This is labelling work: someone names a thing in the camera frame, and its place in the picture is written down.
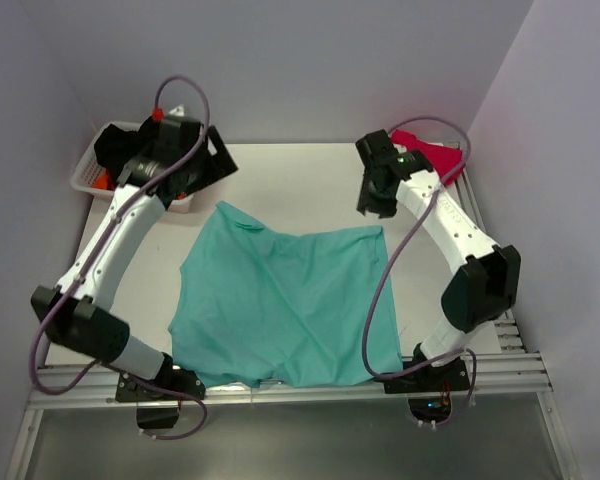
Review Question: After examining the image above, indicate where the orange t-shirt in basket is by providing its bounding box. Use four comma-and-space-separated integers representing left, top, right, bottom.
91, 169, 191, 200

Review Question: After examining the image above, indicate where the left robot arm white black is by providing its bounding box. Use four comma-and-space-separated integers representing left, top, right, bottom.
31, 115, 238, 399

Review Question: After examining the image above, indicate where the folded red t-shirt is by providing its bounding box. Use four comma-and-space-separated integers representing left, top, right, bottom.
389, 130, 463, 187

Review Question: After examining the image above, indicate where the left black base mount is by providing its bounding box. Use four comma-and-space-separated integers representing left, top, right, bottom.
114, 368, 208, 441

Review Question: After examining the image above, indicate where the aluminium front rail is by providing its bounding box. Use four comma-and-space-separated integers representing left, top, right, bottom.
27, 352, 554, 409

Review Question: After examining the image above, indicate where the teal t-shirt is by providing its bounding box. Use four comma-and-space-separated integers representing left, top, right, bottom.
169, 202, 402, 387

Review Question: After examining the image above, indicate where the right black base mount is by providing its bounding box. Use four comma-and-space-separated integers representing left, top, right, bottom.
382, 358, 475, 429

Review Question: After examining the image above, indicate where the aluminium right side rail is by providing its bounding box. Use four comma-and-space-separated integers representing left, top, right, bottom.
450, 171, 527, 354

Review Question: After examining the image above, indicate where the black t-shirt in basket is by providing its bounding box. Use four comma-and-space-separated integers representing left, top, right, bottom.
94, 117, 159, 179

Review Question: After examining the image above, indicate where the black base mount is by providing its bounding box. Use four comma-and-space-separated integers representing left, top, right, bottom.
382, 358, 475, 429
114, 368, 208, 441

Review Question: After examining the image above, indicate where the white plastic basket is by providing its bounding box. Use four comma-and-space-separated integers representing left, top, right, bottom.
70, 121, 196, 215

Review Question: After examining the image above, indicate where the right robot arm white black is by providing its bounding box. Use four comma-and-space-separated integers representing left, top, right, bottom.
355, 130, 521, 390

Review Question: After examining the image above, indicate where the aluminium rail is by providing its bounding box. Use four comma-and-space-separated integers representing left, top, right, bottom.
27, 352, 554, 409
450, 171, 527, 354

